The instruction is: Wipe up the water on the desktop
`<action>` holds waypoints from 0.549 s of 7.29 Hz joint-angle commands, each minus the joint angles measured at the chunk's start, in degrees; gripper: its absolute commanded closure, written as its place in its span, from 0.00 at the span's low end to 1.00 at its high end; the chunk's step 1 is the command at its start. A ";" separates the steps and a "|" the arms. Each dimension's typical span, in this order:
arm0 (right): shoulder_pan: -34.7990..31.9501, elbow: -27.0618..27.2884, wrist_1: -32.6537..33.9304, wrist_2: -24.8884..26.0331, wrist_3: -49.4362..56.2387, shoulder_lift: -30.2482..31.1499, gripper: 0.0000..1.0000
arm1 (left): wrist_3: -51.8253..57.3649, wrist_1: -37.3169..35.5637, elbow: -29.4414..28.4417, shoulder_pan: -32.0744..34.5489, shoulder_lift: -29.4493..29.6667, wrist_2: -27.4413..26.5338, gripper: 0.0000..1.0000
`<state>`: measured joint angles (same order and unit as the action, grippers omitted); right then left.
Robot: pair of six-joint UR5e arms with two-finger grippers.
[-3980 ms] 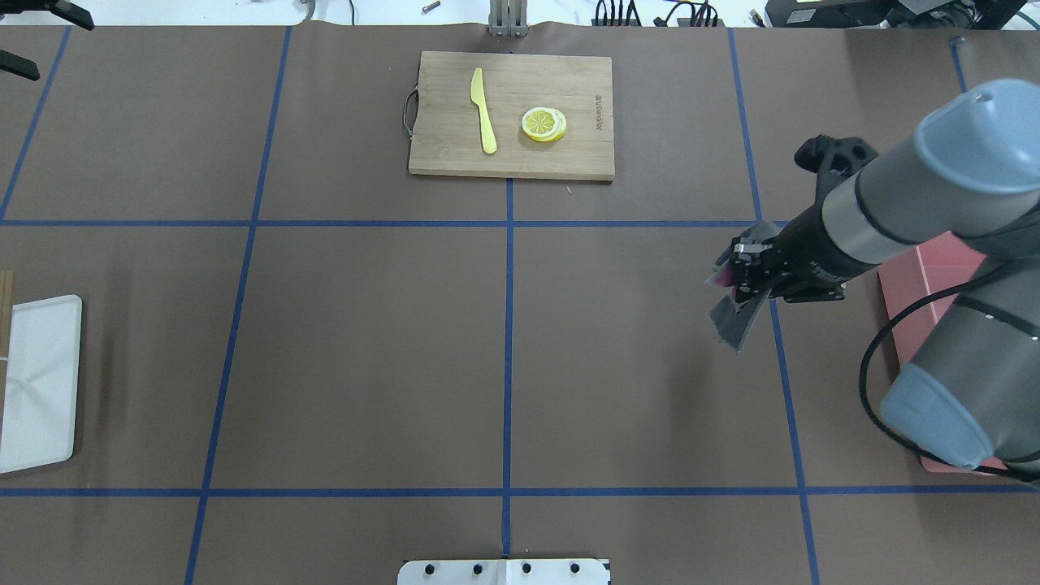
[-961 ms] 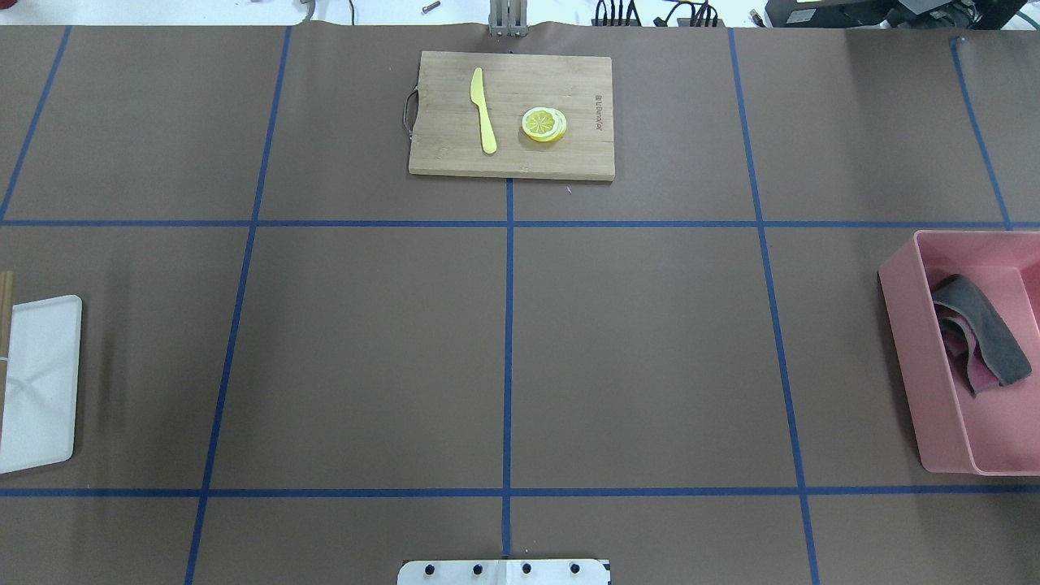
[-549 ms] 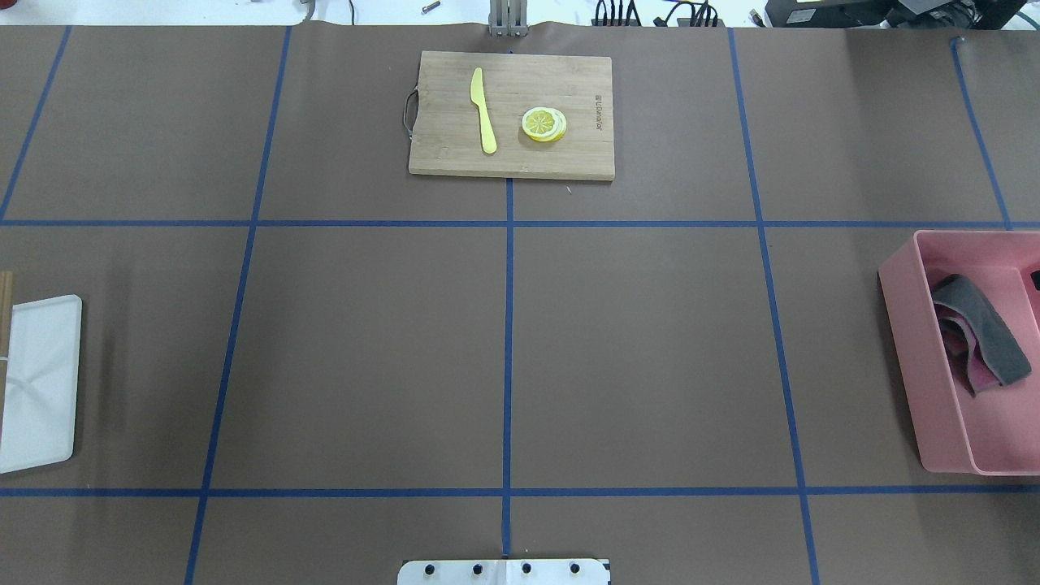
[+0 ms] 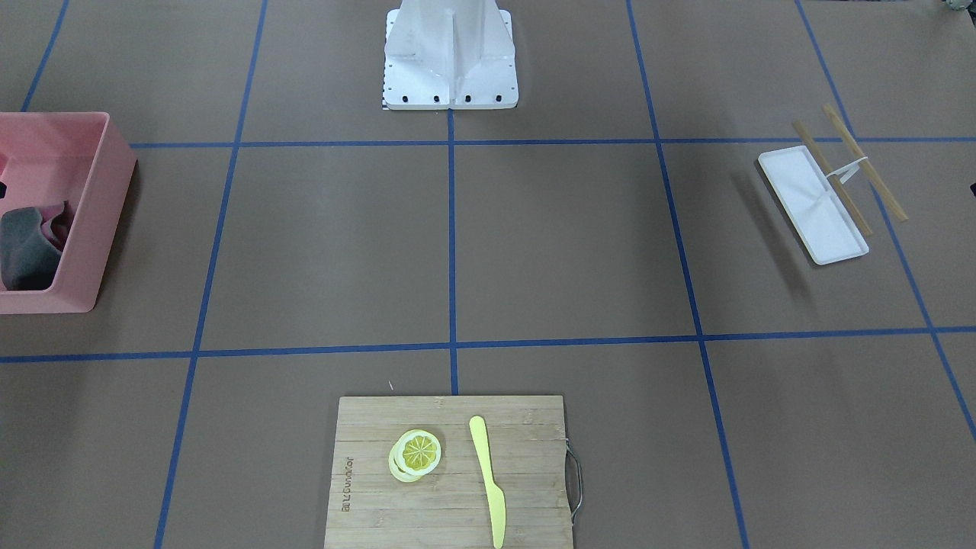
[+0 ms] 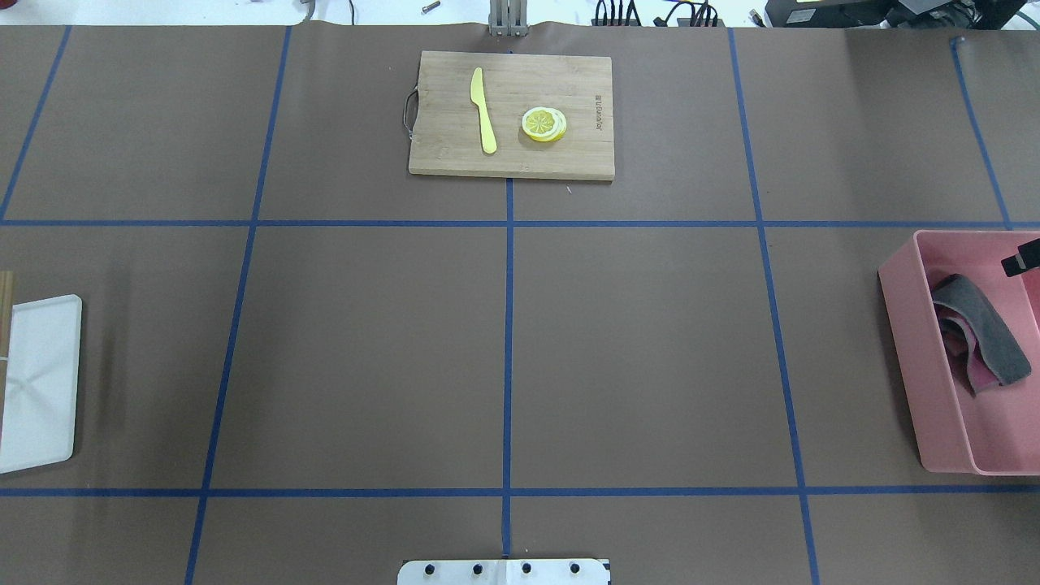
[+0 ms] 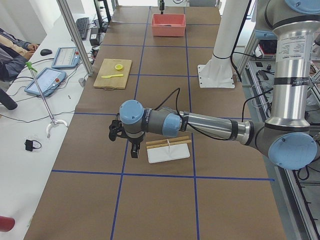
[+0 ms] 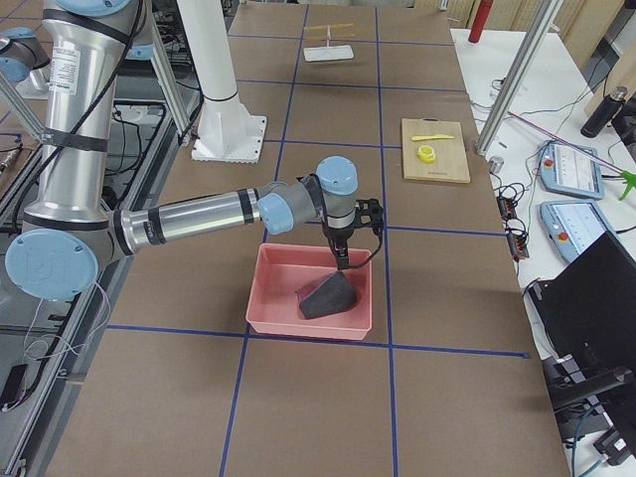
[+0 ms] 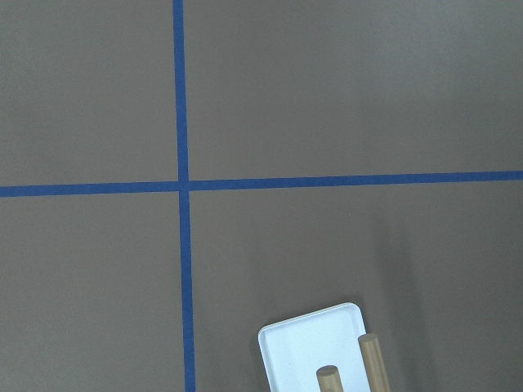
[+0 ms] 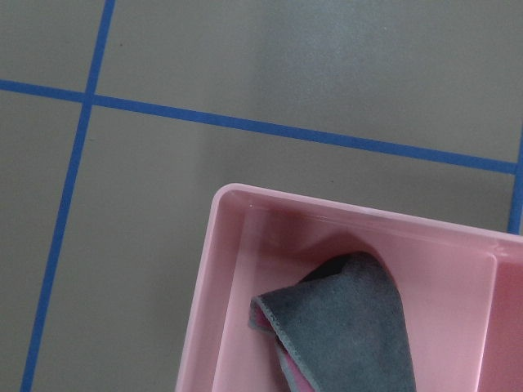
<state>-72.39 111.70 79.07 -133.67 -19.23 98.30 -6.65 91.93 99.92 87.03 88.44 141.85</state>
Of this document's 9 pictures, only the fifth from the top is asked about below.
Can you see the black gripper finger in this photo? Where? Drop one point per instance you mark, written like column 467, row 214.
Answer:
column 1025, row 259

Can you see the grey microfibre cloth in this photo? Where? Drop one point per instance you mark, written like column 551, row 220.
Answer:
column 976, row 336

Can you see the pink plastic bin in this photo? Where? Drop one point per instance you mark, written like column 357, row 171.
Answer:
column 991, row 431

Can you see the black monitor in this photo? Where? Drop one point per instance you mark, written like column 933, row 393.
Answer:
column 971, row 15

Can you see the yellow lemon slices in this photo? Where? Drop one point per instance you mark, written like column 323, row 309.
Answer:
column 544, row 124

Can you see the yellow plastic knife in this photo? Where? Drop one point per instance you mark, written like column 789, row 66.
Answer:
column 488, row 141

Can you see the bamboo cutting board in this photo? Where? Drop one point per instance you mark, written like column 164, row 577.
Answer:
column 445, row 136

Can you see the white rectangular tray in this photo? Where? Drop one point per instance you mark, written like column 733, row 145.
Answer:
column 41, row 383

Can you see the aluminium frame post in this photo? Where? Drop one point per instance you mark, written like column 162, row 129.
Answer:
column 508, row 18

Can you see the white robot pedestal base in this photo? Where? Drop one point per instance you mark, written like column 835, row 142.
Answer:
column 506, row 571

